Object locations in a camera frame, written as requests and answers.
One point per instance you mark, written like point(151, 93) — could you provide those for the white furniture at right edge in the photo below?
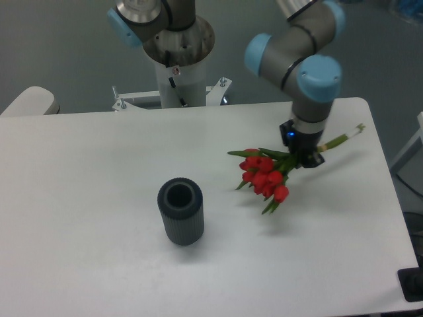
point(411, 147)

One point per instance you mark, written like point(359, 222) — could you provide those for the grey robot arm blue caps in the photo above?
point(291, 62)

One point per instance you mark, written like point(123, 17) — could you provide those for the white metal base frame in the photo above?
point(215, 95)

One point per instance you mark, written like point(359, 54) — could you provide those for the black table cable grommet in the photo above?
point(411, 283)

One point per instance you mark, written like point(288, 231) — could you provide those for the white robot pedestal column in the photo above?
point(180, 60)

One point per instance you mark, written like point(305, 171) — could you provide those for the beige chair armrest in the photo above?
point(34, 101)

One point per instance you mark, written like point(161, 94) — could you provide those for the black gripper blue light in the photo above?
point(303, 144)

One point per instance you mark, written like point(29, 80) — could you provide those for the red tulip bouquet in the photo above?
point(267, 171)

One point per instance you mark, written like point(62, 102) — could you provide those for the dark grey ribbed vase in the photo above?
point(180, 202)

